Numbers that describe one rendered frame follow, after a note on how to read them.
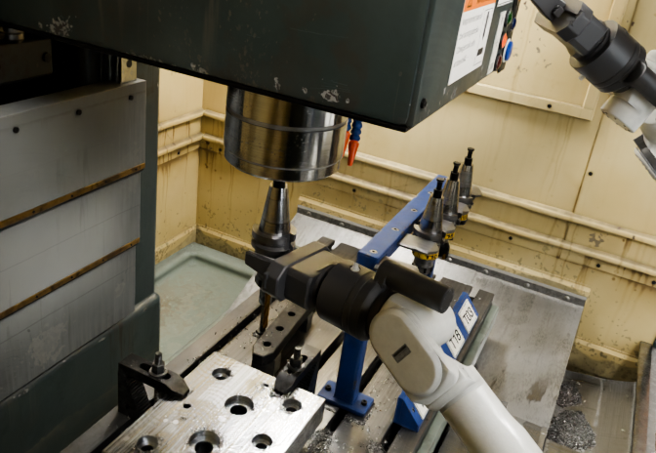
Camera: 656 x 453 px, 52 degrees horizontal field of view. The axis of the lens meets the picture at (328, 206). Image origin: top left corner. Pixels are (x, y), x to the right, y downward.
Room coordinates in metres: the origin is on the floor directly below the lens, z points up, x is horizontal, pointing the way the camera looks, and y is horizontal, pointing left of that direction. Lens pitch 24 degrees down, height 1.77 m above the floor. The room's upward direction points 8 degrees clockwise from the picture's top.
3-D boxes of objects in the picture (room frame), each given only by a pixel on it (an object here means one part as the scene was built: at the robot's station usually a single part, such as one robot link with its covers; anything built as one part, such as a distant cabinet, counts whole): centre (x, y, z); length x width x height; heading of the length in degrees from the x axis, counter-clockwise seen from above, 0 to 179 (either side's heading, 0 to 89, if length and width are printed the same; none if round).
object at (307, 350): (0.98, 0.01, 0.97); 0.13 x 0.03 x 0.15; 158
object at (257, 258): (0.82, 0.08, 1.29); 0.06 x 0.02 x 0.03; 55
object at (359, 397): (1.03, -0.08, 1.05); 0.10 x 0.05 x 0.30; 68
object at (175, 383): (0.91, 0.25, 0.97); 0.13 x 0.03 x 0.15; 68
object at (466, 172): (1.37, -0.28, 1.26); 0.04 x 0.04 x 0.07
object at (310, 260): (0.79, -0.01, 1.30); 0.13 x 0.12 x 0.10; 145
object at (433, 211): (1.16, -0.20, 1.26); 0.04 x 0.04 x 0.07
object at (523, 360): (1.45, -0.18, 0.75); 0.89 x 0.70 x 0.26; 68
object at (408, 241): (1.11, -0.18, 1.21); 0.07 x 0.05 x 0.01; 68
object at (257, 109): (0.85, 0.07, 1.50); 0.16 x 0.16 x 0.12
